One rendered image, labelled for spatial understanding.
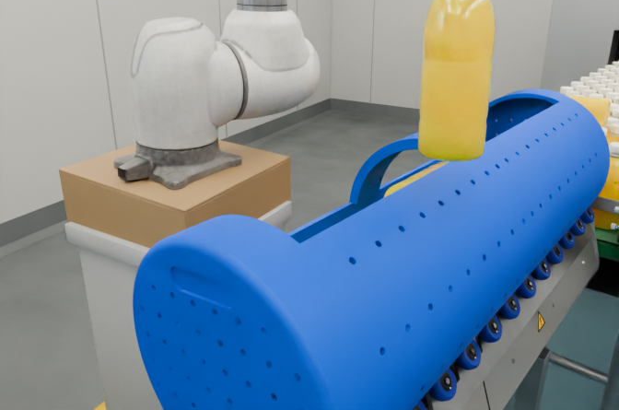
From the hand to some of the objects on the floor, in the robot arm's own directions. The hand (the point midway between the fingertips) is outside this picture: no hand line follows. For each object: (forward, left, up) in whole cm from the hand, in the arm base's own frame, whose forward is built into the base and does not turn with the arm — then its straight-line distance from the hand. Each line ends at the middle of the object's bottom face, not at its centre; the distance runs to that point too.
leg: (+10, +61, -148) cm, 160 cm away
